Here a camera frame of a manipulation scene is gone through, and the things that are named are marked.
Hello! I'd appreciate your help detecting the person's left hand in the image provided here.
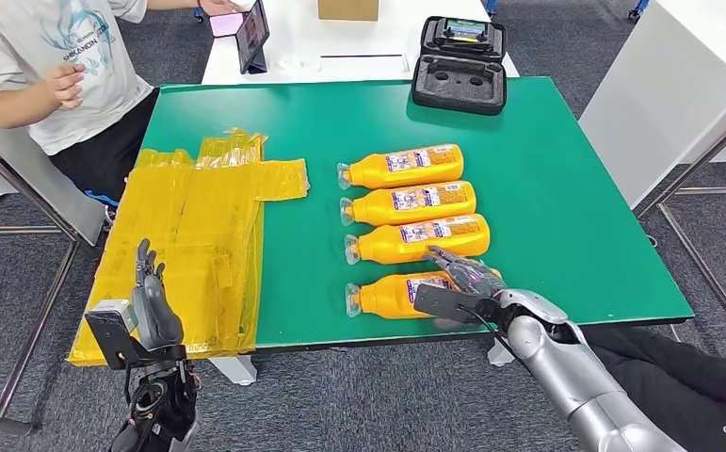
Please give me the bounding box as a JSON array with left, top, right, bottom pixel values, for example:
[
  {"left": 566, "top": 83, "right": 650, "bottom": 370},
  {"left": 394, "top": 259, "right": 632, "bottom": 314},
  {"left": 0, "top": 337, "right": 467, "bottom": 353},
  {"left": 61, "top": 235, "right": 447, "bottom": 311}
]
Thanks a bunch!
[{"left": 197, "top": 0, "right": 245, "bottom": 17}]

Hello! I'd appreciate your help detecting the person's right hand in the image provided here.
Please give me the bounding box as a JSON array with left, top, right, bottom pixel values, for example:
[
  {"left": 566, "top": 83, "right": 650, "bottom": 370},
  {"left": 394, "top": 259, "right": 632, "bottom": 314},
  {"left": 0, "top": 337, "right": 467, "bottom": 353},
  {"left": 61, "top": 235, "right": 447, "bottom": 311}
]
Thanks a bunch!
[{"left": 42, "top": 62, "right": 86, "bottom": 110}]

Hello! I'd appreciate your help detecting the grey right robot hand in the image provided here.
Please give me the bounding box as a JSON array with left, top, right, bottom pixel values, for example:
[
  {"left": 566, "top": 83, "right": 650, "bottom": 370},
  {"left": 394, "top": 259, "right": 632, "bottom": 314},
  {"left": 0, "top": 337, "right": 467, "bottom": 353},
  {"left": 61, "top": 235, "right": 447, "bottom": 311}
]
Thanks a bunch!
[{"left": 423, "top": 245, "right": 508, "bottom": 300}]

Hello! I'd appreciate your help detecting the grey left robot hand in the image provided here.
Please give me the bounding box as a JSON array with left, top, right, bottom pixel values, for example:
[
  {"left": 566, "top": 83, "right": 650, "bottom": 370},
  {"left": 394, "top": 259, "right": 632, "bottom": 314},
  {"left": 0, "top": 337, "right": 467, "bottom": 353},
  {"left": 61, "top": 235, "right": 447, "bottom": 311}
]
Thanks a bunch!
[{"left": 130, "top": 238, "right": 186, "bottom": 352}]

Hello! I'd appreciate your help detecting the smartphone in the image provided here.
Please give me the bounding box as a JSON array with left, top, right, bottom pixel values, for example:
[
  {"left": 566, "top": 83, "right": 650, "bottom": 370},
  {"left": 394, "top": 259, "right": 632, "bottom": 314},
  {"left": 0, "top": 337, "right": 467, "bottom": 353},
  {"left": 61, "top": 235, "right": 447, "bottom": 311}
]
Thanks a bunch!
[{"left": 208, "top": 10, "right": 249, "bottom": 39}]

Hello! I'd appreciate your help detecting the orange detergent bottle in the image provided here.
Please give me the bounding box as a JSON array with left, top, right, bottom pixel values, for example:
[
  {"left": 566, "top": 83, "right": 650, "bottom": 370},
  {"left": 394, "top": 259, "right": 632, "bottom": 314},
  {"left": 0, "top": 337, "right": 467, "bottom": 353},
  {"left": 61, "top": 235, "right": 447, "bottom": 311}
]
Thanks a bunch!
[
  {"left": 336, "top": 143, "right": 465, "bottom": 191},
  {"left": 344, "top": 214, "right": 492, "bottom": 266},
  {"left": 339, "top": 181, "right": 478, "bottom": 227},
  {"left": 344, "top": 269, "right": 503, "bottom": 321}
]

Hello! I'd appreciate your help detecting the person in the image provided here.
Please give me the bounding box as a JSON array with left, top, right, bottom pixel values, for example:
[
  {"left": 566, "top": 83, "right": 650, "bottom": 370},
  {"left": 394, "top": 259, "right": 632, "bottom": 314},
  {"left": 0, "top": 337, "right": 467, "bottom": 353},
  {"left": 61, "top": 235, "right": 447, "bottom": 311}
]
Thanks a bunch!
[
  {"left": 577, "top": 324, "right": 726, "bottom": 452},
  {"left": 0, "top": 0, "right": 245, "bottom": 214}
]

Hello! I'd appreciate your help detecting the black tablet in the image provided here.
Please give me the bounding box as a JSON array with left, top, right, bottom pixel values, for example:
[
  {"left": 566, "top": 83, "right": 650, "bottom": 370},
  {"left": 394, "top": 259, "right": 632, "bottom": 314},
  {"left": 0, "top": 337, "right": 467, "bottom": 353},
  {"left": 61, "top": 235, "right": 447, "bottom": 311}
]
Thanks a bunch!
[{"left": 234, "top": 0, "right": 271, "bottom": 74}]

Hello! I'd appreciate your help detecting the yellow taped cardboard mat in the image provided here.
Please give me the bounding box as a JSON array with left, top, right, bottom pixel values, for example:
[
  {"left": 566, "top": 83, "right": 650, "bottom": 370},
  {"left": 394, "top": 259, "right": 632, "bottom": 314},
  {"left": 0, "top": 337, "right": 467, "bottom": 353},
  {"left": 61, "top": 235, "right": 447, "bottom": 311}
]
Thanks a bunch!
[{"left": 66, "top": 127, "right": 311, "bottom": 368}]

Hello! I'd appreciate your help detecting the white table foot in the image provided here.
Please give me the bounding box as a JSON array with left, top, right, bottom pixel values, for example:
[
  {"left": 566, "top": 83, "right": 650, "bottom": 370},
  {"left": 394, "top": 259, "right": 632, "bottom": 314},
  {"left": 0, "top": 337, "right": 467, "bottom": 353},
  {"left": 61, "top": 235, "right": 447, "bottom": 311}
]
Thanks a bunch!
[
  {"left": 487, "top": 339, "right": 517, "bottom": 367},
  {"left": 208, "top": 355, "right": 258, "bottom": 387}
]

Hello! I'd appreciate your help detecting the grey board panel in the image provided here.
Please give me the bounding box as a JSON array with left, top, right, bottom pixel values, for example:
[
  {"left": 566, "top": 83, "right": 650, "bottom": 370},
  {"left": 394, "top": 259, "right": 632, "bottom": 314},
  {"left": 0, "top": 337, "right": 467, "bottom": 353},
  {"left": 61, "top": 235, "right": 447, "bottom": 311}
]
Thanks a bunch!
[{"left": 0, "top": 103, "right": 109, "bottom": 248}]

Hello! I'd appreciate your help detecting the brown cardboard box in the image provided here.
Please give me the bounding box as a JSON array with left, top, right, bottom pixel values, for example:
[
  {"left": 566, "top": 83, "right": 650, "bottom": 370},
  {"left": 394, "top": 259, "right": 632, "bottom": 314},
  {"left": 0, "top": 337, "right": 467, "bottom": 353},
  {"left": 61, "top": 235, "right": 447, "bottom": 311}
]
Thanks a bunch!
[{"left": 317, "top": 0, "right": 380, "bottom": 23}]

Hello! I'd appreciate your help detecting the white table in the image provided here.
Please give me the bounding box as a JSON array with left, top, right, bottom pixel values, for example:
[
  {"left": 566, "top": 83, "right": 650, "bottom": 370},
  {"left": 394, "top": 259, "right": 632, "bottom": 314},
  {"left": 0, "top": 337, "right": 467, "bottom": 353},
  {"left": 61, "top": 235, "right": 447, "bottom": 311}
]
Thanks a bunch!
[{"left": 200, "top": 0, "right": 521, "bottom": 87}]

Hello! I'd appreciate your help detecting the black foam-lined case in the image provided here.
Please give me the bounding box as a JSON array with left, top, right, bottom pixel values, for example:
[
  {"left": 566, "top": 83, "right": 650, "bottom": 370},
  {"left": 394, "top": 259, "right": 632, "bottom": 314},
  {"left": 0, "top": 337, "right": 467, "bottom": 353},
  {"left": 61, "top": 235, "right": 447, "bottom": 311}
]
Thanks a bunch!
[{"left": 411, "top": 15, "right": 509, "bottom": 117}]

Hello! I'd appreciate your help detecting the black handheld controller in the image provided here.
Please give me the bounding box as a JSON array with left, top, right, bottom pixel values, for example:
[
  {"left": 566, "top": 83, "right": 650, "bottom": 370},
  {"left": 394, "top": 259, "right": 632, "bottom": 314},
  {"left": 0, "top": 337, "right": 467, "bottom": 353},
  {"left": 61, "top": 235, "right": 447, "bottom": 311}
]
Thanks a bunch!
[{"left": 432, "top": 17, "right": 496, "bottom": 50}]

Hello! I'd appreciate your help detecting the white partition panel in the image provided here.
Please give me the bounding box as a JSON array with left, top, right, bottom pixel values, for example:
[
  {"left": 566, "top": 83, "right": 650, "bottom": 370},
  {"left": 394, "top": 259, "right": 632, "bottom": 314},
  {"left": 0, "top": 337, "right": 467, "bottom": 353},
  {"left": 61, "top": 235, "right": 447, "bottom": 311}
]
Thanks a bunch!
[{"left": 577, "top": 0, "right": 726, "bottom": 210}]

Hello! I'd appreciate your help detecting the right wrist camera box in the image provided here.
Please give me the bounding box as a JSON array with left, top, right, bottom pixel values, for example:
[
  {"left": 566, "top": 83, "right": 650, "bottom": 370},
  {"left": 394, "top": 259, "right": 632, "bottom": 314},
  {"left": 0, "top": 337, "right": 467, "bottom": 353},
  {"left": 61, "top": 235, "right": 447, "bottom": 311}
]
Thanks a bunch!
[{"left": 413, "top": 283, "right": 489, "bottom": 327}]

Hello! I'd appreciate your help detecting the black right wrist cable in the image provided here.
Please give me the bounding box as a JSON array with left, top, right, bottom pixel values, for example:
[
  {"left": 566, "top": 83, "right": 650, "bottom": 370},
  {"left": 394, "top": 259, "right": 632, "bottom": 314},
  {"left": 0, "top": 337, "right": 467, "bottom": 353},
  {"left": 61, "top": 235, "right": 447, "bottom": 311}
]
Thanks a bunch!
[{"left": 459, "top": 305, "right": 526, "bottom": 369}]

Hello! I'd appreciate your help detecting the steel tube frame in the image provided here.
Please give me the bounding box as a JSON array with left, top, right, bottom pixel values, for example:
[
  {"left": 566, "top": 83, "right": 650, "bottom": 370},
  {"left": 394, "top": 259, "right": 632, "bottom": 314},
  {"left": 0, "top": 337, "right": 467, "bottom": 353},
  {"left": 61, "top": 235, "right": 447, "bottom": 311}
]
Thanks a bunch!
[
  {"left": 0, "top": 134, "right": 83, "bottom": 438},
  {"left": 634, "top": 62, "right": 726, "bottom": 366}
]

